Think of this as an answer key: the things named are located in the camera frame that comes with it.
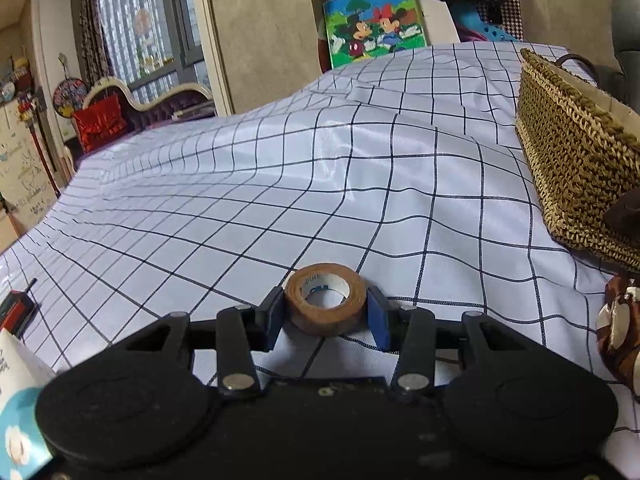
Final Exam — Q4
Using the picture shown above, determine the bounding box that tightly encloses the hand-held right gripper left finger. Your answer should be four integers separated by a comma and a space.
122, 285, 286, 401

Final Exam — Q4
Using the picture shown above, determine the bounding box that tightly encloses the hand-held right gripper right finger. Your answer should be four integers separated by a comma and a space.
367, 285, 542, 400

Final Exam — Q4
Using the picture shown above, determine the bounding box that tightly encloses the brown tape roll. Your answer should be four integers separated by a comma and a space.
284, 262, 368, 337

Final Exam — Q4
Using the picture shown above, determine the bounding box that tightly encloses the white checkered cloth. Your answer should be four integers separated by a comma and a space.
0, 40, 640, 433

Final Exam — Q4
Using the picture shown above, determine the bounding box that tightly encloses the purple cream-framed sofa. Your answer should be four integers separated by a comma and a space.
75, 76, 217, 166

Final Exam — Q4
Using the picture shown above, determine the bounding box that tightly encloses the woven straw basket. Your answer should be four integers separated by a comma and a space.
515, 47, 640, 275

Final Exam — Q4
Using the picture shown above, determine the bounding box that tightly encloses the brown white patterned pouch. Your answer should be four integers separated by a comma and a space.
596, 274, 640, 386

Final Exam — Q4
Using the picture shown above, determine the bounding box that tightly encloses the red black handheld device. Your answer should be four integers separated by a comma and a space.
0, 278, 40, 337

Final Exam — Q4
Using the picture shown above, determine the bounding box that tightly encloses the red cushion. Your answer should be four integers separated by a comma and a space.
71, 94, 130, 153

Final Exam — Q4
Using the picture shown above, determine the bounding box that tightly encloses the white blue cloud-print packet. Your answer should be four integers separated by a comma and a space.
0, 329, 57, 480

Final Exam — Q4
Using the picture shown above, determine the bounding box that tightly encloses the white cabinet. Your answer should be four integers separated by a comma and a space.
0, 95, 61, 241

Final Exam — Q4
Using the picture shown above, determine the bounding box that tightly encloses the cartoon mouse picture board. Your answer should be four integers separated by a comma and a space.
322, 0, 431, 72

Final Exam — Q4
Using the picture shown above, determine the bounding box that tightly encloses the white paper box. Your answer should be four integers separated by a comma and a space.
412, 0, 460, 46

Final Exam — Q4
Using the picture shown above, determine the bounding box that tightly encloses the blue clog shoe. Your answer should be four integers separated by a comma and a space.
452, 2, 521, 43

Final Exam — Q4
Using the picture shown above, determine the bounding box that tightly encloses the window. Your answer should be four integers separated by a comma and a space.
95, 0, 211, 101

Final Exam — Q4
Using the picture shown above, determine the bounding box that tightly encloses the houndstooth storage box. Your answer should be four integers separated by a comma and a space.
445, 0, 525, 41

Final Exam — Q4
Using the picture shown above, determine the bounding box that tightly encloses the patterned curtain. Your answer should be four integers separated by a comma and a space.
75, 0, 111, 91

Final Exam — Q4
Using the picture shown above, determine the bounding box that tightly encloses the grey chair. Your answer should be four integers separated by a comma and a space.
612, 0, 640, 86

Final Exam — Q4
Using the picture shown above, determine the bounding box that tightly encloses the round colourful wall sign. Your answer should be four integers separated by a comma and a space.
51, 77, 88, 118

